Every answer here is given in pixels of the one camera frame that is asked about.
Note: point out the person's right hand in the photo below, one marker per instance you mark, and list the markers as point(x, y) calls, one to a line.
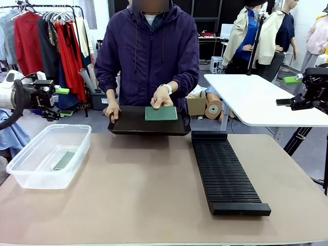
point(113, 109)

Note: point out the green PCB board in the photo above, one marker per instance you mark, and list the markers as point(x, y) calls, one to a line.
point(161, 114)
point(64, 161)

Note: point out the white paper roll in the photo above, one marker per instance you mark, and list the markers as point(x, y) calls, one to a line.
point(87, 79)

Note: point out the black tripod pole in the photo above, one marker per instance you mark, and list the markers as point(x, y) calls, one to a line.
point(256, 46)

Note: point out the white side table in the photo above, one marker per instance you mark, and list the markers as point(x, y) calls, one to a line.
point(243, 102)

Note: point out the black slotted PCB rack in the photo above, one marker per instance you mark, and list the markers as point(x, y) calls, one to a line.
point(225, 174)

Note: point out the black tripod legs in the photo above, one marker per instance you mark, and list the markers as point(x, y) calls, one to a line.
point(297, 139)

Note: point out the tan bare mannequin torso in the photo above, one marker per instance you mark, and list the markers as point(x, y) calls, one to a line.
point(214, 109)

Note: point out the light grey-blue hanging garment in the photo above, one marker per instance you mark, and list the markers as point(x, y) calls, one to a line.
point(7, 38)

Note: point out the white open frame case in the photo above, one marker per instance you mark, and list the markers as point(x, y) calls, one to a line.
point(216, 65)

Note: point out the beige paper roll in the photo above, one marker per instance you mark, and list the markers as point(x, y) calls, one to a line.
point(92, 74)

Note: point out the black stand leg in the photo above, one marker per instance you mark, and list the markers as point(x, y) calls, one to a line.
point(326, 184)

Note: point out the person's right forearm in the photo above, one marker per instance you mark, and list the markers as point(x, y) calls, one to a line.
point(106, 79)

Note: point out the black clothes rack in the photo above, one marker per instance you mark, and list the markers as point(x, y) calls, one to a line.
point(79, 15)

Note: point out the brown cardboard box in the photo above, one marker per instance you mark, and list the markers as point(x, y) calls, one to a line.
point(196, 106)

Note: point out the light blue cloth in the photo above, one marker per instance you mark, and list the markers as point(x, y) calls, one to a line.
point(12, 135)

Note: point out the dark grey hanging garment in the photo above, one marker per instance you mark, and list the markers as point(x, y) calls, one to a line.
point(47, 51)

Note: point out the cream hanging garment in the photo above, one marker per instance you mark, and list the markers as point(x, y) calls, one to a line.
point(82, 36)

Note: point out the person in purple jacket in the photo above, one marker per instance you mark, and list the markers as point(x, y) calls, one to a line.
point(148, 56)

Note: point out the white wristwatch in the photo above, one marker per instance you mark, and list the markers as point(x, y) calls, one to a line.
point(167, 88)

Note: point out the person's left hand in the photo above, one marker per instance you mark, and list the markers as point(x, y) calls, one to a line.
point(162, 98)

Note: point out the clear plastic storage box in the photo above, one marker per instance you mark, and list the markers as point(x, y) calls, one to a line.
point(30, 176)

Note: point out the black plastic tray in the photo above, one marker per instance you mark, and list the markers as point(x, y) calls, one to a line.
point(128, 123)

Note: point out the red long dress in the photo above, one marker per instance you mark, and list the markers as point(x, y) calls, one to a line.
point(68, 59)

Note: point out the mannequin in beige jacket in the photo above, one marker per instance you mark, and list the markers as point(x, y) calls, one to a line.
point(241, 33)

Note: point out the mannequin in cream and navy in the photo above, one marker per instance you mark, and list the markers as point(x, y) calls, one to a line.
point(271, 41)

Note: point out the grey storage bin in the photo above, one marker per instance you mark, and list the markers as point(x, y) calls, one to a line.
point(98, 101)

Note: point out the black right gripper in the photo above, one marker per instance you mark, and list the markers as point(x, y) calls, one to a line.
point(317, 84)

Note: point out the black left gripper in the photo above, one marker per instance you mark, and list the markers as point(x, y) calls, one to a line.
point(38, 98)

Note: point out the mannequin in pink top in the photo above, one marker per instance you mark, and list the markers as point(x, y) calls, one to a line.
point(316, 38)

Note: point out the white monitor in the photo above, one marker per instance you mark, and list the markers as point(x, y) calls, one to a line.
point(226, 30)

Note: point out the red long-sleeve top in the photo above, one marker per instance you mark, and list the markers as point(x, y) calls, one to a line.
point(27, 43)

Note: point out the person's left forearm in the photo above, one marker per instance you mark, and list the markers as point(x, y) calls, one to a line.
point(184, 79)

